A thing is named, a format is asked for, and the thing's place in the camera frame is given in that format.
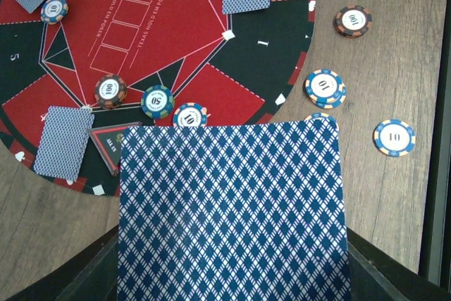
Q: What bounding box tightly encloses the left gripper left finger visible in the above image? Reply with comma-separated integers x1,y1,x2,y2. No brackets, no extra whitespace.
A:
9,226,118,300

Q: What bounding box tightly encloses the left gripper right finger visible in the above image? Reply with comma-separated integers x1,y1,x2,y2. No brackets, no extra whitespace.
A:
347,229,450,301

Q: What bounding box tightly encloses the brown poker chip stack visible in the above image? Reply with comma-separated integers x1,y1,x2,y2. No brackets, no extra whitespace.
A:
334,5,373,38

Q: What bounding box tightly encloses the purple chip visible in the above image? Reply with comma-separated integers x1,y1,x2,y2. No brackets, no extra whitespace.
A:
173,102,208,127
305,112,336,122
40,0,69,25
373,118,416,157
304,68,347,109

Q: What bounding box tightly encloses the dealt blue backed card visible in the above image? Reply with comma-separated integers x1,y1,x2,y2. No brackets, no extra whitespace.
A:
33,106,94,181

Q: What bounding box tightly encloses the round red black poker mat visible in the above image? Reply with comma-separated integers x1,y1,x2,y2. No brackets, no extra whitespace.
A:
0,0,316,197

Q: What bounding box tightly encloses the blue backed card deck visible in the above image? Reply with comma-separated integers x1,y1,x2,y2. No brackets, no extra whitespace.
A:
117,119,351,300

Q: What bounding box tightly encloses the triangular all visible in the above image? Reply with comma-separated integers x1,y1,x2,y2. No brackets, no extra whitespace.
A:
88,122,141,176

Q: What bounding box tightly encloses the green chip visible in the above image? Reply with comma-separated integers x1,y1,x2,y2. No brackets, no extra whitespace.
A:
140,85,175,119

